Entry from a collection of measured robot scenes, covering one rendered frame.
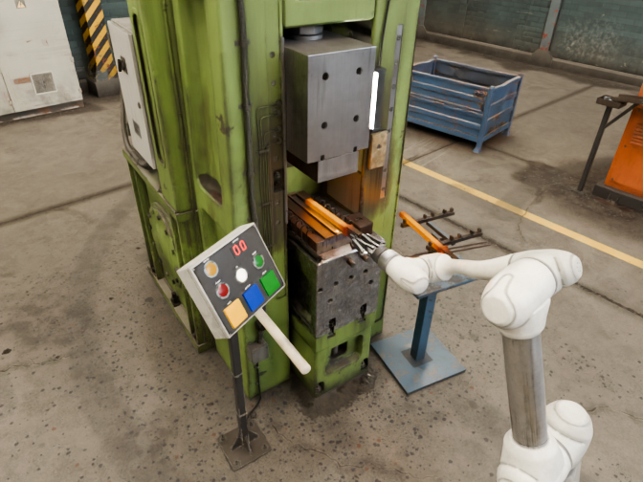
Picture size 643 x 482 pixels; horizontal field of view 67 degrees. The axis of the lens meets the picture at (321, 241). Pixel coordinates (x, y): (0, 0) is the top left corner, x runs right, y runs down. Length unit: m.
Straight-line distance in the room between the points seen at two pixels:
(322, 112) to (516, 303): 0.98
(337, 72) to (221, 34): 0.42
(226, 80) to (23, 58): 5.28
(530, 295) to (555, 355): 1.98
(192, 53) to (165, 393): 1.75
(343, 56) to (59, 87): 5.56
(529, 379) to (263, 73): 1.31
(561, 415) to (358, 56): 1.38
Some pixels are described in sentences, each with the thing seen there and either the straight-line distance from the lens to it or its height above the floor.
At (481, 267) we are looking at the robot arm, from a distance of 1.61.
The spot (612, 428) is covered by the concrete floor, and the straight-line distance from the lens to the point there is 3.06.
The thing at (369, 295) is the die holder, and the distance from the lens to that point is 2.44.
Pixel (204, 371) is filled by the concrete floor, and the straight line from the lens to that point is 2.92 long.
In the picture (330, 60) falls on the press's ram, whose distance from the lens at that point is 1.81.
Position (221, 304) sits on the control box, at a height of 1.06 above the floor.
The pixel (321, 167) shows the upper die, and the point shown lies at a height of 1.33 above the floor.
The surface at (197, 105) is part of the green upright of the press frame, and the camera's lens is 2.18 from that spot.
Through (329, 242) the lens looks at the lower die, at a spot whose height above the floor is 0.96.
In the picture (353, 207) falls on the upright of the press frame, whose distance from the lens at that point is 2.42.
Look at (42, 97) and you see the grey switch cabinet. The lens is 7.05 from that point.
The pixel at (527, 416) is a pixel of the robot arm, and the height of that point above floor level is 1.00.
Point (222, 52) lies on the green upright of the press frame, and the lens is 1.76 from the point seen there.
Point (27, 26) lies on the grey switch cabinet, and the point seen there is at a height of 1.02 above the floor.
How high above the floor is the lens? 2.17
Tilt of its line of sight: 34 degrees down
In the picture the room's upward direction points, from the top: 1 degrees clockwise
